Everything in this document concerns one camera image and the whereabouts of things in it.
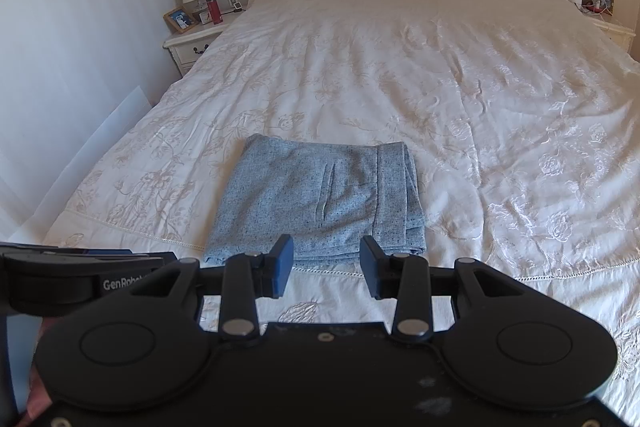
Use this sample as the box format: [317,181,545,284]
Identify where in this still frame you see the cream nightstand with dark handle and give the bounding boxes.
[164,8,247,76]

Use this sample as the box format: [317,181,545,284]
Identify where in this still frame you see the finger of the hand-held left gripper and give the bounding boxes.
[0,243,135,257]
[0,254,167,279]

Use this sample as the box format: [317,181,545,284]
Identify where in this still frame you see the person's left hand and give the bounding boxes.
[22,314,71,425]

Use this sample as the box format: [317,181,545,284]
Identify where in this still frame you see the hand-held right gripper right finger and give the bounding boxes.
[360,235,523,343]

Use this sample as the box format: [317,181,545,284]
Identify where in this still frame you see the cream embroidered bedspread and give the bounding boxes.
[42,0,640,408]

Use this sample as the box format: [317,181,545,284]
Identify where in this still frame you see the grey speckled pants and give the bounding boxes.
[202,133,428,265]

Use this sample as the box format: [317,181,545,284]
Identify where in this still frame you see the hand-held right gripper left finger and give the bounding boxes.
[131,234,295,342]

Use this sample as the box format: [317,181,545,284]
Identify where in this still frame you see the wooden photo frame blue picture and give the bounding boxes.
[163,6,196,34]

